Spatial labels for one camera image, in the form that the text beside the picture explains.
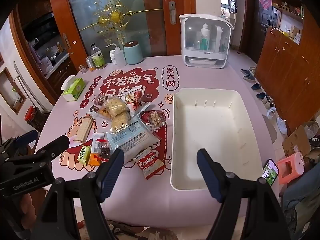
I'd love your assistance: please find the person's grey trouser leg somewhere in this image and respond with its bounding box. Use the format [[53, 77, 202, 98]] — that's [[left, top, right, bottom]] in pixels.
[[282, 177, 320, 240]]

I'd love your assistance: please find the clear squeeze wash bottle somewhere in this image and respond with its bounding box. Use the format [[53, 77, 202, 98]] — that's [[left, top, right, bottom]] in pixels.
[[105, 44, 126, 67]]

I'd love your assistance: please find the beige wafer stick packet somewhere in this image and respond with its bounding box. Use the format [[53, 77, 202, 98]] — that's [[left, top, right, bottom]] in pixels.
[[74, 116, 95, 144]]

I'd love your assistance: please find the red white snack cup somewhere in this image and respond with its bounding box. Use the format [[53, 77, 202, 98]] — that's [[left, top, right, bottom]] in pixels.
[[124, 91, 143, 112]]

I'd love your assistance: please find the silver door handle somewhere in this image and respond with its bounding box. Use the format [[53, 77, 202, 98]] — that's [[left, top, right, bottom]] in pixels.
[[169, 1, 176, 25]]

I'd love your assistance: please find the wooden framed glass sliding door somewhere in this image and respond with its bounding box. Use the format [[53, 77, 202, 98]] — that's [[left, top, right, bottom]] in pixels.
[[47, 0, 181, 66]]

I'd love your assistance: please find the wooden floor cabinet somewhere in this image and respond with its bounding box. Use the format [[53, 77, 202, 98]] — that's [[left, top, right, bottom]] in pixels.
[[255, 26, 320, 133]]

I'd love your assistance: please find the red rimmed trash bin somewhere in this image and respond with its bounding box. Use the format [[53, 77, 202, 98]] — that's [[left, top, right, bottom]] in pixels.
[[24, 106, 47, 132]]

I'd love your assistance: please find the clear orange bun packet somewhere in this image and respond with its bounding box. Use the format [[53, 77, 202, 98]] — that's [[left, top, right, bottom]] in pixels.
[[96, 106, 112, 119]]

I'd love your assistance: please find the teal canister with dark lid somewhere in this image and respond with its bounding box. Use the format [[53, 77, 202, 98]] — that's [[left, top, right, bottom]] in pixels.
[[124, 41, 144, 65]]

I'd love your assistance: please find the person's left hand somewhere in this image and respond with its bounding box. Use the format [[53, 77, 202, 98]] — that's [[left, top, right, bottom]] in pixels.
[[15, 193, 35, 224]]

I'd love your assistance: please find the pink plastic stool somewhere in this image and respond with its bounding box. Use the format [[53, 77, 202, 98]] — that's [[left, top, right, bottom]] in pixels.
[[276, 152, 305, 184]]

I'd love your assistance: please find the open cardboard box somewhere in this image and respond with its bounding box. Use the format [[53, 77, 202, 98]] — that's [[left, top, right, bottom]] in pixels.
[[282, 121, 320, 165]]

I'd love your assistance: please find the small orange snack packet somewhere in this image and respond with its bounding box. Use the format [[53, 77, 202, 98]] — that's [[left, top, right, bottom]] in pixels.
[[87, 152, 103, 166]]

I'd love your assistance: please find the large blue white packet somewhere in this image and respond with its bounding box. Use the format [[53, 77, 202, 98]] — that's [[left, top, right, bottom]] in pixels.
[[106, 116, 162, 160]]

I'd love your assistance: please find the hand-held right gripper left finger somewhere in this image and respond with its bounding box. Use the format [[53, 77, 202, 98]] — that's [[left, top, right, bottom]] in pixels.
[[30, 148, 125, 240]]

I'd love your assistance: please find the green tissue box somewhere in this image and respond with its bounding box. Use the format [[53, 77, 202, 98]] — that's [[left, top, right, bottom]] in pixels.
[[61, 76, 86, 102]]

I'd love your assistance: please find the wall shelf with boxes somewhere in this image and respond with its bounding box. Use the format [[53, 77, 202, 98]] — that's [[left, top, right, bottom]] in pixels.
[[271, 0, 308, 46]]

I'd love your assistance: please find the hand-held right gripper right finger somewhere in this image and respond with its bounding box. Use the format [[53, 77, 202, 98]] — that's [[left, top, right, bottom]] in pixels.
[[197, 148, 288, 240]]

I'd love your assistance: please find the red nut bar packet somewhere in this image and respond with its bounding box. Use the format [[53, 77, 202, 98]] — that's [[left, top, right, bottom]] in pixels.
[[140, 110, 167, 130]]

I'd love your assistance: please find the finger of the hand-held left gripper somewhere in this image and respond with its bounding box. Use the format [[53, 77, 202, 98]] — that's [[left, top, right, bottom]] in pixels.
[[14, 130, 38, 147], [35, 135, 70, 161]]

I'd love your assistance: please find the red cookie packet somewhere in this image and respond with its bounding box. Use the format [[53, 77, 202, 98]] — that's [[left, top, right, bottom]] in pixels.
[[137, 151, 166, 180]]

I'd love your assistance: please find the clear rice cake packet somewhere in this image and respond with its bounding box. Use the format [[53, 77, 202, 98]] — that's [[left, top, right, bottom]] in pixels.
[[109, 111, 132, 133], [105, 96, 129, 118]]

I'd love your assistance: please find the grey white sneaker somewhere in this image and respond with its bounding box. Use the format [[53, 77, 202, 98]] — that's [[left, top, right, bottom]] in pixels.
[[262, 96, 275, 108]]

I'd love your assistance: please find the smartphone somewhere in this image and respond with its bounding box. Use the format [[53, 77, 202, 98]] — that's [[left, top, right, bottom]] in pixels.
[[262, 159, 279, 187]]

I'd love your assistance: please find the white water dispenser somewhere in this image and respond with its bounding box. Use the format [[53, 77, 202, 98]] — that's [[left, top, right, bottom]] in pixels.
[[179, 14, 235, 69]]

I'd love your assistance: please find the clear bottle with green label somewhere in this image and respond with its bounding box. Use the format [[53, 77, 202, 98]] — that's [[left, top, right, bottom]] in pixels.
[[90, 43, 106, 70]]

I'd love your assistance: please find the small green snack packet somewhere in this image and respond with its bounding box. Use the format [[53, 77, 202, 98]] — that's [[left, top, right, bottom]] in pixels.
[[77, 145, 92, 166]]

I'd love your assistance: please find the wooden wall frame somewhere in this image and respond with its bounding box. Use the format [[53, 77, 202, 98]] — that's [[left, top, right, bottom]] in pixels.
[[0, 67, 27, 115]]

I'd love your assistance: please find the clear packet of dark snack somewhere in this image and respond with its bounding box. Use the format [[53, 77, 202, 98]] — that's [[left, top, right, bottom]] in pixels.
[[91, 132, 112, 161]]

